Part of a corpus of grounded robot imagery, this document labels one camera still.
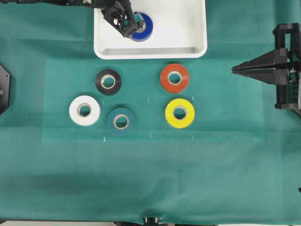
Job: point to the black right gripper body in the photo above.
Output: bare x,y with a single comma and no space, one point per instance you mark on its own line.
288,41

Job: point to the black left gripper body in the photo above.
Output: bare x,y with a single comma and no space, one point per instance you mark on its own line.
117,11

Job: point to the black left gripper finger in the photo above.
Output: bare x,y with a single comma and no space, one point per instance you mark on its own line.
132,25
120,22

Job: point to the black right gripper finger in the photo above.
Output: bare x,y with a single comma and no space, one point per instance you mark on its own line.
269,76
272,59

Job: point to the blue tape roll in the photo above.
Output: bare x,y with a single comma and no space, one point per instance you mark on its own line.
144,29

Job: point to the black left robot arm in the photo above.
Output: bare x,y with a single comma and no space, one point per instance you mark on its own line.
97,4

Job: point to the black tape roll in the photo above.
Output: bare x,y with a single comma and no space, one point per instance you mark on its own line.
108,82

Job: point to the white plastic tray case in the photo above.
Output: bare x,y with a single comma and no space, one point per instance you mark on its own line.
174,29

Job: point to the red tape roll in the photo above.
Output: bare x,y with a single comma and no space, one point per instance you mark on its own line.
174,78

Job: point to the green tape roll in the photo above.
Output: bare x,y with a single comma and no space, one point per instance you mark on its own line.
121,121

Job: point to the yellow tape roll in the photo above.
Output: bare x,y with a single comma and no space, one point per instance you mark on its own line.
180,113

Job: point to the white tape roll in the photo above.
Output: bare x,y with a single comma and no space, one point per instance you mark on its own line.
84,110

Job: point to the green table cloth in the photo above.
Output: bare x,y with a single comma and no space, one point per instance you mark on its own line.
238,162

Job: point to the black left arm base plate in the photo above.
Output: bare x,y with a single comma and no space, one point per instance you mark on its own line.
4,89

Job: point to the black camera stand at edge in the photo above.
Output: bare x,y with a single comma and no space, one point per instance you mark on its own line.
152,221

